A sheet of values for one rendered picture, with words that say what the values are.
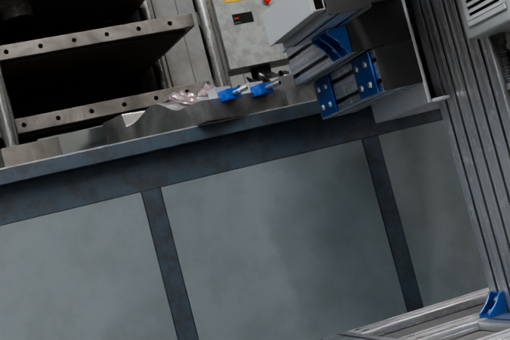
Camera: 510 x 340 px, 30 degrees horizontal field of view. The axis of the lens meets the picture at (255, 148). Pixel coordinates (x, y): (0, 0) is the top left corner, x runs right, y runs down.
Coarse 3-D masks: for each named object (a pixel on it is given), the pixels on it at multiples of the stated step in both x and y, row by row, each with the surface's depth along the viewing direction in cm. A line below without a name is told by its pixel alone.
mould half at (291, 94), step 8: (272, 80) 288; (288, 80) 258; (280, 88) 260; (288, 88) 258; (296, 88) 259; (304, 88) 260; (312, 88) 260; (288, 96) 258; (296, 96) 258; (304, 96) 259; (312, 96) 260; (288, 104) 257
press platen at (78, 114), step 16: (208, 80) 337; (128, 96) 326; (144, 96) 328; (160, 96) 330; (48, 112) 316; (64, 112) 318; (80, 112) 320; (96, 112) 322; (112, 112) 324; (32, 128) 314; (48, 128) 318
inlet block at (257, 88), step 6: (246, 84) 249; (252, 84) 249; (258, 84) 246; (264, 84) 246; (270, 84) 244; (276, 84) 242; (246, 90) 249; (252, 90) 248; (258, 90) 246; (264, 90) 246; (270, 90) 247; (258, 96) 249
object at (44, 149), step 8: (24, 144) 245; (32, 144) 246; (40, 144) 246; (48, 144) 247; (56, 144) 248; (0, 152) 245; (8, 152) 243; (16, 152) 244; (24, 152) 245; (32, 152) 245; (40, 152) 246; (48, 152) 247; (56, 152) 247; (0, 160) 249; (8, 160) 243; (16, 160) 244; (24, 160) 244; (32, 160) 245
